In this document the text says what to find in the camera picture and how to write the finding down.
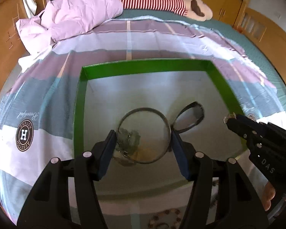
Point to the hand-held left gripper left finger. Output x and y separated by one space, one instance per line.
107 152

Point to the clear glass mug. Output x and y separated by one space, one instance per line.
143 109

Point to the small silver jewelry piece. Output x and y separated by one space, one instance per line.
252 116
228 117

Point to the wooden side cabinet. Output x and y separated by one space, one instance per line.
4 28

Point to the green cardboard box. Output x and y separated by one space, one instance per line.
145 95

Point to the red striped plush toy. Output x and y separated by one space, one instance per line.
152 1

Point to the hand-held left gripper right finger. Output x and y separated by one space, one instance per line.
181 155

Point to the purple checked bed sheet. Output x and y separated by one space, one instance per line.
50 95

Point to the dark thin bangle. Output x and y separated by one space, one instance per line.
184 107

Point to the teal bed cover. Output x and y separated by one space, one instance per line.
252 43

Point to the pink duvet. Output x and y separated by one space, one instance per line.
81 12

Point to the person's right hand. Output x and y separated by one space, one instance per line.
268 195

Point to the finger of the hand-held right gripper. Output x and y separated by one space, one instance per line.
249 122
239 127

